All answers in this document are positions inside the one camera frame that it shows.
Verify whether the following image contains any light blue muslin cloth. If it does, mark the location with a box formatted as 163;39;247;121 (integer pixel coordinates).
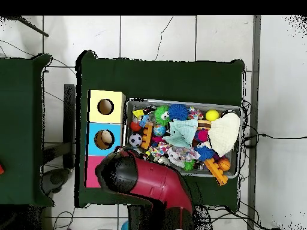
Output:
162;119;199;149

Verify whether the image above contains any pink blue fuzzy caterpillar toy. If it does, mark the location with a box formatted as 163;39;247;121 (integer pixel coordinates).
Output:
194;129;209;143

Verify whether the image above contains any blue spiky ball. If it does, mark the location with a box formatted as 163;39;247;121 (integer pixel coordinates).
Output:
194;146;215;162
168;104;189;121

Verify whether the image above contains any cream muslin cloth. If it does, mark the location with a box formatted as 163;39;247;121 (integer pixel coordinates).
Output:
207;112;241;158

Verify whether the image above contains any orange plastic toy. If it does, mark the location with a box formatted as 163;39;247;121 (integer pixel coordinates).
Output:
204;158;228;186

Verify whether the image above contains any wooden box with three holes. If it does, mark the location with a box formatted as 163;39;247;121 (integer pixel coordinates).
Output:
84;89;127;189

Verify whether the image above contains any green spiky toy with eyes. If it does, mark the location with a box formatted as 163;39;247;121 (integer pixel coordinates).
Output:
154;105;172;126

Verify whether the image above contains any black white soccer ball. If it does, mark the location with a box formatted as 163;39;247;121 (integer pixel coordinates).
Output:
128;133;143;147

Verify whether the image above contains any tan brown toy hamburger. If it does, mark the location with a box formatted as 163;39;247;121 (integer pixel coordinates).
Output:
197;119;212;131

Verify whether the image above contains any yellow ball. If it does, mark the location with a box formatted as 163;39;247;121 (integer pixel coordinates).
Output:
205;109;221;122

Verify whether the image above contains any black stand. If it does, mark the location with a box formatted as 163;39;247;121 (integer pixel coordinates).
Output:
63;83;76;168

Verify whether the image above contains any grey plastic base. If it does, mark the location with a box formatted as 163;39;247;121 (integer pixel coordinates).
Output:
41;167;71;195

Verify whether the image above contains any dark green side tablecloth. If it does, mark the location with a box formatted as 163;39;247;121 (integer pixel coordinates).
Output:
0;53;55;207

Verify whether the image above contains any dark thin rod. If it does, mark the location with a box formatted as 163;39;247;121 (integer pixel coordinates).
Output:
7;15;50;38

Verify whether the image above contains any shallow wire mesh bin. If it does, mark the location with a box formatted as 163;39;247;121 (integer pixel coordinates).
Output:
121;97;242;179

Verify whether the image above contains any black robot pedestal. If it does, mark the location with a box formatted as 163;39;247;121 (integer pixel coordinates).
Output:
128;204;183;230

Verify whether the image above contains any black floor cable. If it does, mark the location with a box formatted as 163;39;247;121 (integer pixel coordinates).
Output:
242;132;307;149

